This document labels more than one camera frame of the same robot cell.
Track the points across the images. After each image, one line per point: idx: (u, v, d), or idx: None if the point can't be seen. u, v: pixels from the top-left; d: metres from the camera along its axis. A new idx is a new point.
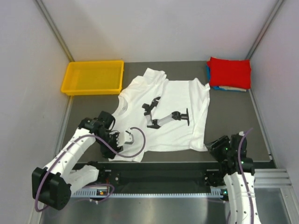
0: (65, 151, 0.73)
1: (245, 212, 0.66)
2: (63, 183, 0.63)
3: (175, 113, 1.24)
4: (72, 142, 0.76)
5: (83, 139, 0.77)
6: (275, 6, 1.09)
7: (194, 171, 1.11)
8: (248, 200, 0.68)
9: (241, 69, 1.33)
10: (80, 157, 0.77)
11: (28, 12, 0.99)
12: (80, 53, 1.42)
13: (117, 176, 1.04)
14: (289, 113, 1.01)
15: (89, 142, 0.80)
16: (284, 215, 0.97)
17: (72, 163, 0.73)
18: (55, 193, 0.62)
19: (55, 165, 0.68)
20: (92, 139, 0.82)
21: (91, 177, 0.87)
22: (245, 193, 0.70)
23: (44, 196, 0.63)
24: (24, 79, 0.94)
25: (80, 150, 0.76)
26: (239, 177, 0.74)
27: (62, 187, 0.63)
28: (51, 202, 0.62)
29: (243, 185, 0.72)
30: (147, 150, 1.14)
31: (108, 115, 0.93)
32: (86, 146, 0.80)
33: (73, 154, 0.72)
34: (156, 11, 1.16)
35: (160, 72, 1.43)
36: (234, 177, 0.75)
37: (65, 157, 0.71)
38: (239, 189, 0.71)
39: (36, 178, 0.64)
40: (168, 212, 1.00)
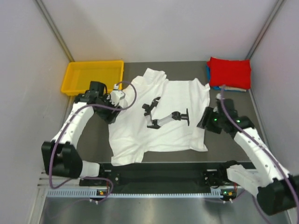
0: (68, 122, 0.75)
1: (267, 164, 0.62)
2: (74, 150, 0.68)
3: (175, 113, 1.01)
4: (73, 115, 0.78)
5: (81, 110, 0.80)
6: (274, 6, 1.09)
7: (192, 170, 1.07)
8: (264, 152, 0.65)
9: (241, 69, 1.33)
10: (82, 127, 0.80)
11: (28, 13, 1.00)
12: (81, 54, 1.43)
13: (117, 176, 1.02)
14: (289, 113, 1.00)
15: (88, 114, 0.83)
16: (284, 215, 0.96)
17: (76, 134, 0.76)
18: (69, 160, 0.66)
19: (62, 136, 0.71)
20: (91, 110, 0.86)
21: (95, 168, 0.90)
22: (258, 147, 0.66)
23: (59, 168, 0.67)
24: (24, 79, 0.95)
25: (81, 121, 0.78)
26: (242, 136, 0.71)
27: (74, 154, 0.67)
28: (67, 171, 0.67)
29: (251, 140, 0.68)
30: (146, 150, 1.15)
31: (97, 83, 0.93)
32: (86, 119, 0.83)
33: (76, 124, 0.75)
34: (156, 12, 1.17)
35: (160, 72, 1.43)
36: (238, 137, 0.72)
37: (70, 127, 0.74)
38: (251, 147, 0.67)
39: (46, 152, 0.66)
40: (169, 212, 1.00)
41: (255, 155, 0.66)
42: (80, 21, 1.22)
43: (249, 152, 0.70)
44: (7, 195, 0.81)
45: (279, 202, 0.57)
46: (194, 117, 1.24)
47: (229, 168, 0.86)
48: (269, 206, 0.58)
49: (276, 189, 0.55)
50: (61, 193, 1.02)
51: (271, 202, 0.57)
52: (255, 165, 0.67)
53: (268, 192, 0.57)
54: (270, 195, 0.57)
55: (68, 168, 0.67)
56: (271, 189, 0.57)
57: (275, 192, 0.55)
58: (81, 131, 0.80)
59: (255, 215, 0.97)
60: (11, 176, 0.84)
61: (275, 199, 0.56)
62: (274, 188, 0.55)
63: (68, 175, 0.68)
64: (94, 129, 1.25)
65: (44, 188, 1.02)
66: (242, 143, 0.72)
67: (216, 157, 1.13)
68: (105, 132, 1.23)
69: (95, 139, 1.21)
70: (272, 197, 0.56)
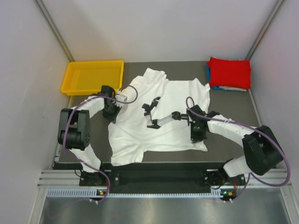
0: (85, 102, 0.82)
1: (237, 129, 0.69)
2: (88, 118, 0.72)
3: (175, 113, 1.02)
4: (89, 99, 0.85)
5: (96, 99, 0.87)
6: (274, 6, 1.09)
7: (185, 171, 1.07)
8: (231, 123, 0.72)
9: (242, 68, 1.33)
10: (95, 110, 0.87)
11: (28, 12, 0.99)
12: (81, 53, 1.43)
13: (117, 176, 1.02)
14: (289, 113, 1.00)
15: (100, 105, 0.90)
16: (284, 215, 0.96)
17: (89, 112, 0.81)
18: (82, 125, 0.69)
19: (79, 108, 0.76)
20: (103, 104, 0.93)
21: (96, 162, 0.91)
22: (224, 122, 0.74)
23: (71, 135, 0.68)
24: (24, 79, 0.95)
25: (95, 105, 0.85)
26: (212, 122, 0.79)
27: (88, 121, 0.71)
28: (79, 136, 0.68)
29: (218, 121, 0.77)
30: (146, 150, 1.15)
31: (108, 87, 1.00)
32: (97, 108, 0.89)
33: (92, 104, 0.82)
34: (156, 11, 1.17)
35: (160, 71, 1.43)
36: (211, 127, 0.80)
37: (87, 104, 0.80)
38: (220, 125, 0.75)
39: (64, 116, 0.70)
40: (169, 213, 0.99)
41: (225, 129, 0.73)
42: (80, 21, 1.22)
43: (223, 133, 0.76)
44: (7, 195, 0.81)
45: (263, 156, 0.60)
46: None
47: (224, 165, 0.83)
48: (258, 163, 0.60)
49: (251, 141, 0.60)
50: (61, 192, 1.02)
51: (257, 158, 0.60)
52: (232, 139, 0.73)
53: (248, 149, 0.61)
54: (250, 151, 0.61)
55: (81, 134, 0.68)
56: (247, 145, 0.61)
57: (252, 144, 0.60)
58: (92, 115, 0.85)
59: (255, 215, 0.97)
60: (11, 177, 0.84)
61: (255, 150, 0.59)
62: (248, 141, 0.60)
63: (80, 143, 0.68)
64: (94, 129, 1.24)
65: (44, 188, 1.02)
66: (216, 130, 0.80)
67: (216, 157, 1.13)
68: (105, 132, 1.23)
69: (95, 139, 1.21)
70: (252, 151, 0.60)
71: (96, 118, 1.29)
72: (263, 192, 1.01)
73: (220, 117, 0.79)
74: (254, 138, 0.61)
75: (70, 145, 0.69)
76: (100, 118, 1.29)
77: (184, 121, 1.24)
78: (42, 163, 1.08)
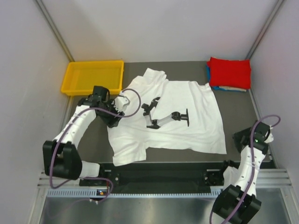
0: (71, 123, 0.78)
1: (245, 175, 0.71)
2: (74, 150, 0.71)
3: (175, 113, 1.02)
4: (75, 116, 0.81)
5: (85, 112, 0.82)
6: (274, 6, 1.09)
7: (185, 171, 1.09)
8: (250, 169, 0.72)
9: (242, 68, 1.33)
10: (83, 129, 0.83)
11: (28, 12, 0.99)
12: (81, 54, 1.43)
13: (117, 176, 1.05)
14: (289, 113, 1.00)
15: (90, 116, 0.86)
16: (284, 215, 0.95)
17: (77, 135, 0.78)
18: (68, 160, 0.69)
19: (63, 138, 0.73)
20: (93, 114, 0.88)
21: (95, 168, 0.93)
22: (250, 163, 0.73)
23: (59, 168, 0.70)
24: (24, 79, 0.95)
25: (83, 122, 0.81)
26: (247, 150, 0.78)
27: (74, 155, 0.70)
28: (67, 171, 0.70)
29: (250, 156, 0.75)
30: (148, 147, 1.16)
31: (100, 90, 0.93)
32: (88, 121, 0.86)
33: (78, 125, 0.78)
34: (156, 11, 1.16)
35: (160, 72, 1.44)
36: (244, 150, 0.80)
37: (72, 128, 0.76)
38: (245, 160, 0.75)
39: (48, 151, 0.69)
40: (169, 213, 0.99)
41: (243, 165, 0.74)
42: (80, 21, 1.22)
43: (240, 166, 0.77)
44: (7, 195, 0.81)
45: (224, 206, 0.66)
46: (202, 115, 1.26)
47: (229, 166, 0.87)
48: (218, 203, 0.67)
49: (230, 192, 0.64)
50: (61, 192, 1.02)
51: (219, 201, 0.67)
52: (238, 173, 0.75)
53: (224, 191, 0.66)
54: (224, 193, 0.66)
55: (68, 169, 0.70)
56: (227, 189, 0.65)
57: (227, 193, 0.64)
58: (82, 133, 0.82)
59: (256, 215, 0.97)
60: (11, 176, 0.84)
61: (225, 198, 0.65)
62: (229, 189, 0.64)
63: (68, 175, 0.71)
64: (94, 129, 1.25)
65: (44, 188, 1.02)
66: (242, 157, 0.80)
67: (217, 157, 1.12)
68: (105, 132, 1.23)
69: (95, 139, 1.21)
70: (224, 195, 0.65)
71: (96, 118, 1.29)
72: (264, 192, 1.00)
73: (255, 157, 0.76)
74: (236, 193, 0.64)
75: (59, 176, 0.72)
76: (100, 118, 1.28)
77: (184, 121, 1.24)
78: (42, 163, 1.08)
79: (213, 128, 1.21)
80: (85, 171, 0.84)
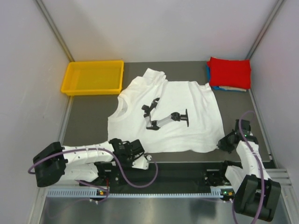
0: (85, 149, 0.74)
1: (252, 165, 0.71)
2: (59, 172, 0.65)
3: (174, 114, 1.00)
4: (95, 147, 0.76)
5: (105, 152, 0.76)
6: (274, 6, 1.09)
7: (185, 171, 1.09)
8: (254, 158, 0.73)
9: (242, 69, 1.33)
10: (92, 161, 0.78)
11: (28, 13, 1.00)
12: (81, 54, 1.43)
13: (117, 176, 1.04)
14: (289, 113, 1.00)
15: (104, 158, 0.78)
16: (284, 215, 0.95)
17: (81, 161, 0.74)
18: (48, 171, 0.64)
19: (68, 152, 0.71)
20: (109, 159, 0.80)
21: (90, 176, 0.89)
22: (251, 153, 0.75)
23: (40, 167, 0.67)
24: (24, 79, 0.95)
25: (94, 157, 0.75)
26: (243, 144, 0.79)
27: (54, 173, 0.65)
28: (39, 176, 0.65)
29: (247, 147, 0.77)
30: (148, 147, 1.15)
31: (139, 146, 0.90)
32: (101, 160, 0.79)
33: (86, 157, 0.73)
34: (156, 11, 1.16)
35: (160, 72, 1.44)
36: (238, 145, 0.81)
37: (81, 153, 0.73)
38: (245, 151, 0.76)
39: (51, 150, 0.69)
40: (169, 212, 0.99)
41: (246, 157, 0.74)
42: (80, 21, 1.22)
43: (242, 159, 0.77)
44: (7, 195, 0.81)
45: (248, 201, 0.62)
46: (202, 115, 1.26)
47: (229, 165, 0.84)
48: (241, 200, 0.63)
49: (250, 182, 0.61)
50: (61, 192, 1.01)
51: (241, 198, 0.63)
52: (245, 168, 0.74)
53: (243, 185, 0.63)
54: (243, 188, 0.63)
55: (40, 177, 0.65)
56: (245, 181, 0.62)
57: (247, 185, 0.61)
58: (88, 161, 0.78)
59: None
60: (11, 176, 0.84)
61: (247, 191, 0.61)
62: (248, 180, 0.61)
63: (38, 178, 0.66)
64: (95, 129, 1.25)
65: (44, 188, 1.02)
66: (239, 151, 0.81)
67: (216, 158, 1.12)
68: (105, 133, 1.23)
69: (95, 140, 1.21)
70: (245, 189, 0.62)
71: (96, 118, 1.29)
72: None
73: (252, 146, 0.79)
74: (256, 183, 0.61)
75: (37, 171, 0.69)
76: (100, 119, 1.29)
77: (184, 122, 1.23)
78: None
79: (212, 128, 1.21)
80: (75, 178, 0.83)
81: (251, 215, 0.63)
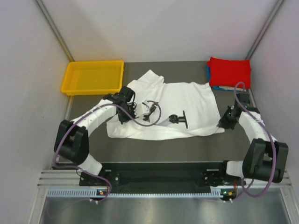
0: (91, 112, 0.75)
1: (258, 130, 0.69)
2: (86, 138, 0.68)
3: (173, 117, 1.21)
4: (98, 106, 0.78)
5: (107, 106, 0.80)
6: (274, 6, 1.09)
7: (188, 170, 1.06)
8: (258, 124, 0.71)
9: (242, 69, 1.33)
10: (100, 122, 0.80)
11: (28, 13, 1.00)
12: (81, 54, 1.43)
13: (117, 176, 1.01)
14: (289, 113, 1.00)
15: (110, 112, 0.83)
16: (284, 215, 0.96)
17: (93, 125, 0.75)
18: (76, 145, 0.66)
19: (80, 122, 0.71)
20: (113, 111, 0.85)
21: (97, 167, 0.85)
22: (254, 120, 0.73)
23: (66, 149, 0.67)
24: (24, 79, 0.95)
25: (102, 115, 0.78)
26: (245, 115, 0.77)
27: (83, 141, 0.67)
28: (71, 153, 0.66)
29: (250, 116, 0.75)
30: (147, 147, 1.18)
31: (128, 90, 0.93)
32: (108, 115, 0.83)
33: (96, 116, 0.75)
34: (156, 10, 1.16)
35: (158, 77, 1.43)
36: (241, 117, 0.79)
37: (90, 116, 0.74)
38: (248, 121, 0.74)
39: (63, 130, 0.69)
40: (169, 212, 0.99)
41: (250, 125, 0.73)
42: (79, 21, 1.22)
43: (247, 128, 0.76)
44: (8, 195, 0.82)
45: (257, 164, 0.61)
46: (201, 116, 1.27)
47: (229, 160, 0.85)
48: (249, 164, 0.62)
49: (258, 144, 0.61)
50: (61, 192, 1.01)
51: (249, 162, 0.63)
52: (250, 137, 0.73)
53: (250, 148, 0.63)
54: (251, 151, 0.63)
55: (75, 152, 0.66)
56: (252, 145, 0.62)
57: (255, 147, 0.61)
58: (98, 124, 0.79)
59: (255, 214, 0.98)
60: (11, 176, 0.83)
61: (255, 154, 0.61)
62: (255, 142, 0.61)
63: (72, 160, 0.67)
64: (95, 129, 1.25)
65: (44, 188, 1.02)
66: (243, 122, 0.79)
67: (215, 157, 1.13)
68: (105, 133, 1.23)
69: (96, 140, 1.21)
70: (253, 152, 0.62)
71: None
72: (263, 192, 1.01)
73: (253, 114, 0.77)
74: (264, 144, 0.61)
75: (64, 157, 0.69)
76: None
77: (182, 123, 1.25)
78: (42, 163, 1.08)
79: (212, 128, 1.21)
80: (88, 165, 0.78)
81: (260, 178, 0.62)
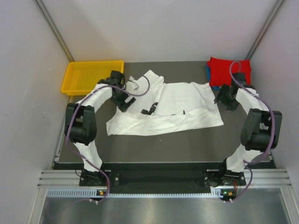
0: (92, 94, 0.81)
1: (254, 103, 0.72)
2: (94, 114, 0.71)
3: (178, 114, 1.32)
4: (96, 89, 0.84)
5: (103, 89, 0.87)
6: (274, 6, 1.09)
7: (190, 171, 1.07)
8: (254, 98, 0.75)
9: (242, 68, 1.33)
10: (100, 104, 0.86)
11: (28, 13, 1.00)
12: (81, 54, 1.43)
13: (117, 176, 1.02)
14: (289, 112, 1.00)
15: (107, 94, 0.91)
16: (284, 215, 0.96)
17: (96, 106, 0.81)
18: (88, 122, 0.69)
19: (84, 103, 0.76)
20: (110, 93, 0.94)
21: (98, 162, 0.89)
22: (251, 95, 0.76)
23: (76, 130, 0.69)
24: (24, 79, 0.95)
25: (101, 96, 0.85)
26: (242, 92, 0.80)
27: (92, 117, 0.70)
28: (82, 131, 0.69)
29: (247, 92, 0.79)
30: (147, 148, 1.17)
31: (118, 74, 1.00)
32: (104, 98, 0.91)
33: (97, 96, 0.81)
34: (156, 11, 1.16)
35: (159, 77, 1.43)
36: (238, 94, 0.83)
37: (92, 97, 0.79)
38: (245, 96, 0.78)
39: (69, 111, 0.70)
40: (169, 213, 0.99)
41: (247, 100, 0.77)
42: (80, 21, 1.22)
43: (245, 104, 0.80)
44: (8, 195, 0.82)
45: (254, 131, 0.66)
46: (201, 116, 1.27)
47: (228, 157, 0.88)
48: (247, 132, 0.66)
49: (255, 112, 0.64)
50: (62, 193, 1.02)
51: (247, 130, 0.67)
52: (247, 111, 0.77)
53: (248, 117, 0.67)
54: (248, 120, 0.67)
55: (86, 129, 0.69)
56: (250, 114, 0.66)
57: (252, 115, 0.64)
58: (99, 105, 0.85)
59: (255, 214, 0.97)
60: (11, 176, 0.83)
61: (252, 121, 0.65)
62: (252, 111, 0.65)
63: (83, 138, 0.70)
64: None
65: (44, 188, 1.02)
66: (240, 99, 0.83)
67: (216, 157, 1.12)
68: (105, 133, 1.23)
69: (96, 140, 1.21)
70: (251, 120, 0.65)
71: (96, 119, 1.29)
72: (263, 192, 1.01)
73: (250, 89, 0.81)
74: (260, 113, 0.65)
75: (74, 138, 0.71)
76: (100, 119, 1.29)
77: None
78: (42, 163, 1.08)
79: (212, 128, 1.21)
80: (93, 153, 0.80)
81: (259, 145, 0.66)
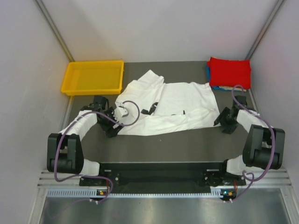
0: (76, 121, 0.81)
1: (254, 120, 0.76)
2: (79, 144, 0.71)
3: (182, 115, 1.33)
4: (80, 115, 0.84)
5: (87, 115, 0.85)
6: (274, 6, 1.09)
7: (190, 171, 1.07)
8: (254, 116, 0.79)
9: (241, 68, 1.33)
10: (85, 130, 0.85)
11: (28, 13, 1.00)
12: (81, 54, 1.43)
13: (117, 176, 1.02)
14: (289, 112, 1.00)
15: (92, 120, 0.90)
16: (284, 215, 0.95)
17: (80, 133, 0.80)
18: (73, 152, 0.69)
19: (68, 131, 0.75)
20: (95, 118, 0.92)
21: (95, 166, 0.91)
22: (251, 114, 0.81)
23: (62, 162, 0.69)
24: (24, 80, 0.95)
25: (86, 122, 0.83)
26: (243, 112, 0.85)
27: (77, 147, 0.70)
28: (69, 164, 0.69)
29: (247, 112, 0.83)
30: (147, 148, 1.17)
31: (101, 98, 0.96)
32: (89, 124, 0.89)
33: (82, 124, 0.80)
34: (156, 11, 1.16)
35: (159, 77, 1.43)
36: (240, 115, 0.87)
37: (76, 125, 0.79)
38: (245, 115, 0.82)
39: (53, 142, 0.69)
40: (169, 213, 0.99)
41: (247, 118, 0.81)
42: (80, 21, 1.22)
43: (245, 123, 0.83)
44: (8, 195, 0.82)
45: (258, 150, 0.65)
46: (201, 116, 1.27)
47: (229, 159, 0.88)
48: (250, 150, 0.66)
49: (256, 129, 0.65)
50: (61, 192, 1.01)
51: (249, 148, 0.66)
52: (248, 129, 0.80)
53: (250, 134, 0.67)
54: (250, 137, 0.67)
55: (72, 161, 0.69)
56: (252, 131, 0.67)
57: (253, 133, 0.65)
58: (83, 132, 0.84)
59: (255, 214, 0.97)
60: (11, 176, 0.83)
61: (254, 138, 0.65)
62: (254, 128, 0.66)
63: (71, 170, 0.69)
64: (94, 129, 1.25)
65: (44, 189, 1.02)
66: (242, 119, 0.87)
67: (216, 158, 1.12)
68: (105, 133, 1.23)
69: (96, 140, 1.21)
70: (252, 138, 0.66)
71: None
72: (263, 192, 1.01)
73: (250, 110, 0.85)
74: (262, 130, 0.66)
75: (62, 171, 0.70)
76: None
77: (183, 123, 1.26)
78: (42, 163, 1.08)
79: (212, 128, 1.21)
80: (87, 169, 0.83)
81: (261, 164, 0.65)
